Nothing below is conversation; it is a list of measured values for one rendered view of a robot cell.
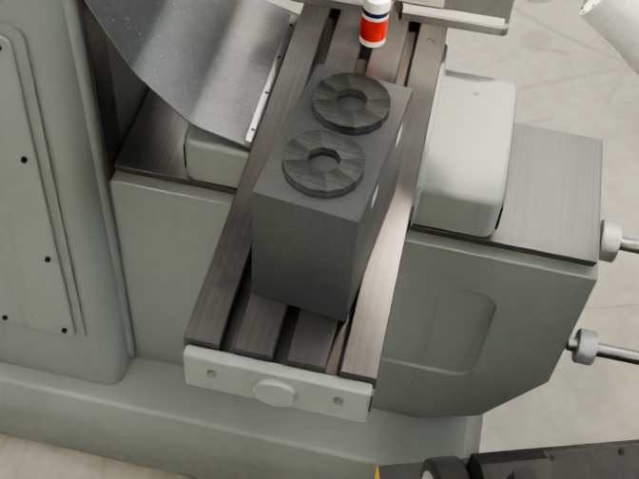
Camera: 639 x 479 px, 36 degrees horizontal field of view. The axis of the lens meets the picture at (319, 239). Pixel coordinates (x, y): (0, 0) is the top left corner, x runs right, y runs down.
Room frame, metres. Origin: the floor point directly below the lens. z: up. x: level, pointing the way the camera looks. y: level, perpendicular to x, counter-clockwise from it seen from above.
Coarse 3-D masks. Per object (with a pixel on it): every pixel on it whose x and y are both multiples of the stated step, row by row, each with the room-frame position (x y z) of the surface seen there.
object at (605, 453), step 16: (544, 448) 0.71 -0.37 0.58; (560, 448) 0.71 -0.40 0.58; (576, 448) 0.71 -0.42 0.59; (592, 448) 0.71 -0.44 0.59; (608, 448) 0.71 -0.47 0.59; (624, 448) 0.71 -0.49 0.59; (480, 464) 0.65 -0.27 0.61; (496, 464) 0.66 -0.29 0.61; (512, 464) 0.66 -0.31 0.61; (528, 464) 0.66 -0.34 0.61; (544, 464) 0.66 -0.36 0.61; (560, 464) 0.68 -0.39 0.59; (576, 464) 0.68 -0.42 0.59; (592, 464) 0.68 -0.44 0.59; (608, 464) 0.68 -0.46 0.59; (624, 464) 0.69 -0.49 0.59
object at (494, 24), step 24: (312, 0) 1.23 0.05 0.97; (336, 0) 1.23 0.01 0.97; (360, 0) 1.23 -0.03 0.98; (408, 0) 1.23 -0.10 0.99; (432, 0) 1.23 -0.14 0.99; (456, 0) 1.22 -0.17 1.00; (480, 0) 1.22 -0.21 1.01; (504, 0) 1.22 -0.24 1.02; (432, 24) 1.21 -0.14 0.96; (456, 24) 1.21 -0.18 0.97; (480, 24) 1.21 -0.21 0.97; (504, 24) 1.21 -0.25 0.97
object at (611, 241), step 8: (600, 224) 1.09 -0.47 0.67; (608, 224) 1.07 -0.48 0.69; (616, 224) 1.07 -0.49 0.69; (600, 232) 1.07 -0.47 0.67; (608, 232) 1.05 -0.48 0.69; (616, 232) 1.06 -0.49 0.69; (600, 240) 1.05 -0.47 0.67; (608, 240) 1.04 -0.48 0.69; (616, 240) 1.04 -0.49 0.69; (624, 240) 1.06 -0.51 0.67; (632, 240) 1.06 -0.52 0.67; (600, 248) 1.04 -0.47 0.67; (608, 248) 1.03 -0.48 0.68; (616, 248) 1.03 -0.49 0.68; (624, 248) 1.05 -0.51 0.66; (632, 248) 1.05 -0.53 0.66; (600, 256) 1.03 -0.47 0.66; (608, 256) 1.03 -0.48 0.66
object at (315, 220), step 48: (336, 96) 0.82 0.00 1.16; (384, 96) 0.82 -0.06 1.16; (288, 144) 0.73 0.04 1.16; (336, 144) 0.74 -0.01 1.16; (384, 144) 0.76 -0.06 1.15; (288, 192) 0.68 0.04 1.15; (336, 192) 0.68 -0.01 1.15; (384, 192) 0.77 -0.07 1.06; (288, 240) 0.66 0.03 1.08; (336, 240) 0.65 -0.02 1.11; (288, 288) 0.66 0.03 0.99; (336, 288) 0.65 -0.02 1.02
